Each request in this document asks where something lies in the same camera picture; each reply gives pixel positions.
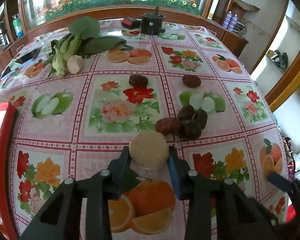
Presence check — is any beige banana chunk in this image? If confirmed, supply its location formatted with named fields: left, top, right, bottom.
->
left=129, top=131, right=169, bottom=170

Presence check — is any dark red date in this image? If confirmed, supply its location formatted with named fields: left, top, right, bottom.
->
left=129, top=75, right=148, bottom=87
left=182, top=74, right=201, bottom=88

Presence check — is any reddish date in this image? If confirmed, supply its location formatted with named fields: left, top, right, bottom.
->
left=155, top=117, right=181, bottom=135

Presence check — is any red rimmed white tray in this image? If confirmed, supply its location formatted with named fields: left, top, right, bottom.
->
left=0, top=102, right=17, bottom=239

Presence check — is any floral plastic tablecloth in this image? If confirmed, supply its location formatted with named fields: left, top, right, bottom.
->
left=0, top=20, right=288, bottom=237

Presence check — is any black smartphone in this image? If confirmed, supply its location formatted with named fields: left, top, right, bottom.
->
left=0, top=47, right=42, bottom=78

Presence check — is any green bok choy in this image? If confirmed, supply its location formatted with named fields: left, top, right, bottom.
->
left=46, top=16, right=126, bottom=77

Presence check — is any purple spray can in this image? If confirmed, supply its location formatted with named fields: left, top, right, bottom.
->
left=227, top=14, right=238, bottom=31
left=222, top=11, right=233, bottom=29

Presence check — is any green plastic bottle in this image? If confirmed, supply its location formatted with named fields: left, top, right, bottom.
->
left=13, top=13, right=23, bottom=38

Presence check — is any red black small box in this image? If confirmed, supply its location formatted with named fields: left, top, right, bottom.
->
left=121, top=18, right=141, bottom=30

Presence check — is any black cylindrical grinder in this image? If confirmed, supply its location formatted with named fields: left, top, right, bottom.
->
left=141, top=7, right=165, bottom=36

